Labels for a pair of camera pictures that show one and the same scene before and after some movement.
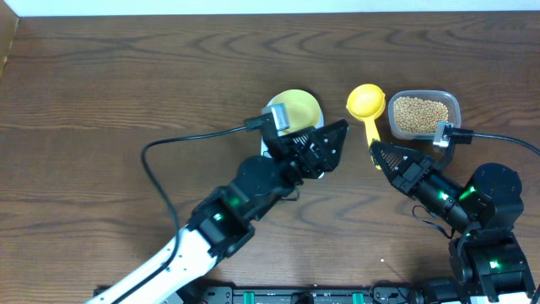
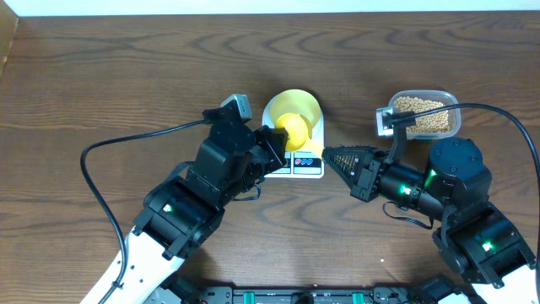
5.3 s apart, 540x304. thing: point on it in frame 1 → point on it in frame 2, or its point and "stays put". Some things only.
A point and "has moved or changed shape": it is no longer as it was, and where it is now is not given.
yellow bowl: x=302 y=108 stays put
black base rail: x=376 y=294 stays put
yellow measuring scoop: x=365 y=102 has moved or changed shape
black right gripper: x=414 y=167 → x=364 y=179
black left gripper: x=317 y=165 → x=270 y=157
